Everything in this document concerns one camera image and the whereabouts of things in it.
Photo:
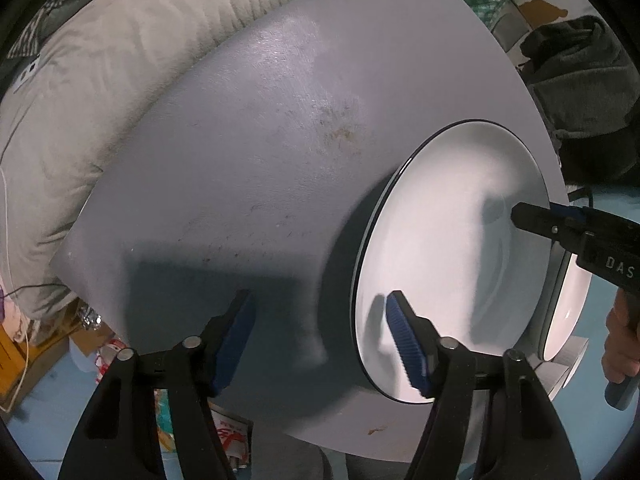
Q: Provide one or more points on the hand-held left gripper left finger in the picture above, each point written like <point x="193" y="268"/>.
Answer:
<point x="234" y="336"/>

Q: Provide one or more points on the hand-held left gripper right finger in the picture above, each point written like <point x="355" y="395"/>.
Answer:
<point x="407" y="345"/>

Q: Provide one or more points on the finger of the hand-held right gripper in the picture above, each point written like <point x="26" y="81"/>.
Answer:
<point x="537" y="220"/>
<point x="570" y="211"/>

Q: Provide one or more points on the white bowl with dark rim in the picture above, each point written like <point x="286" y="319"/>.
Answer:
<point x="567" y="305"/>

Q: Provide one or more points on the white plate with dark rim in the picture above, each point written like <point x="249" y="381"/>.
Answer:
<point x="450" y="240"/>

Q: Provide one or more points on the person's right hand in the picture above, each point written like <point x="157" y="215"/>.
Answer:
<point x="622" y="340"/>

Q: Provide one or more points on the red and white snack packet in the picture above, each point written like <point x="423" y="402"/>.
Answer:
<point x="111" y="357"/>
<point x="231" y="435"/>

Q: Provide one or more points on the grey hoodie with striped cuffs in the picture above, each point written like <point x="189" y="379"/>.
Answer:
<point x="580" y="85"/>

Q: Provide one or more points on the crumpled foil wrapper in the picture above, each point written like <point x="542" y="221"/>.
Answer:
<point x="89" y="316"/>

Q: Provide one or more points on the orange cardboard box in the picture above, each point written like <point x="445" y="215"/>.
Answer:
<point x="11" y="360"/>

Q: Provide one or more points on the zebra patterned cloth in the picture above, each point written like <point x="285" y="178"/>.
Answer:
<point x="60" y="5"/>

